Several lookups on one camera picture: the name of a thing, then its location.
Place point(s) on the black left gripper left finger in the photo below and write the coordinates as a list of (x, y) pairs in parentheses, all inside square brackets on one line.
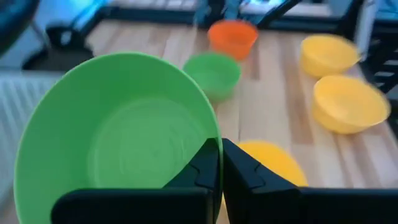
[(186, 205)]

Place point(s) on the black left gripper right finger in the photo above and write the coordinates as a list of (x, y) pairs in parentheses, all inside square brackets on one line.
[(264, 205)]

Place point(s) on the yellow plastic mini bowl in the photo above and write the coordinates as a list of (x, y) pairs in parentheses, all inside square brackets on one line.
[(326, 56), (348, 105), (276, 161)]

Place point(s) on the green plastic mini bowl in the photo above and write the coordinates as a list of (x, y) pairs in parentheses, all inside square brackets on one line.
[(109, 124), (214, 74)]

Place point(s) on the orange plastic mini bowl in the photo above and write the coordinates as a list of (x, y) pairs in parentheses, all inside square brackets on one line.
[(233, 40)]

